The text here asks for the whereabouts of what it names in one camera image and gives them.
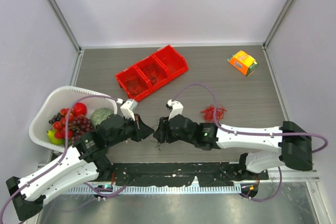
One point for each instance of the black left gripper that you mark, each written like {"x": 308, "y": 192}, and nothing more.
{"x": 142, "y": 130}

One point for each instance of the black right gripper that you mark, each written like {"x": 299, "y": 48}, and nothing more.
{"x": 163, "y": 133}

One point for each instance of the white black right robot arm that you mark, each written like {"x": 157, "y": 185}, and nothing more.
{"x": 287, "y": 145}

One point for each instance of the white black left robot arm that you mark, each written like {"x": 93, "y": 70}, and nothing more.
{"x": 85, "y": 160}

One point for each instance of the green melon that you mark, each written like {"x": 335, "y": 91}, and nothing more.
{"x": 100, "y": 115}

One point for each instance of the red three-compartment bin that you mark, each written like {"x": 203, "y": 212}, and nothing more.
{"x": 152, "y": 73}

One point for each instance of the dark grape bunch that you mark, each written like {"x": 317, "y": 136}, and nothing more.
{"x": 80, "y": 125}

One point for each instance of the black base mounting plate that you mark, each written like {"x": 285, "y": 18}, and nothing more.
{"x": 208, "y": 174}

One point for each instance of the red apple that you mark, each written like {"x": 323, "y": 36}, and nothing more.
{"x": 79, "y": 109}

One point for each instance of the yellow green pear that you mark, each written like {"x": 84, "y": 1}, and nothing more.
{"x": 53, "y": 137}

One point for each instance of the white plastic basket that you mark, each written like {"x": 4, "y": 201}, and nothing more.
{"x": 64, "y": 97}

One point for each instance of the orange green carton box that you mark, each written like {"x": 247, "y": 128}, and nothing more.
{"x": 243, "y": 62}

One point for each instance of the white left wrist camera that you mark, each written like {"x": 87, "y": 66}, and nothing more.
{"x": 127, "y": 107}

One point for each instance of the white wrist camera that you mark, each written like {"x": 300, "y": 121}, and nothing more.
{"x": 127, "y": 107}
{"x": 175, "y": 108}

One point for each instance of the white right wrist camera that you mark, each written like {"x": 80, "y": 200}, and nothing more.
{"x": 175, "y": 108}

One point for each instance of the white slotted cable duct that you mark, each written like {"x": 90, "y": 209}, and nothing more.
{"x": 192, "y": 189}

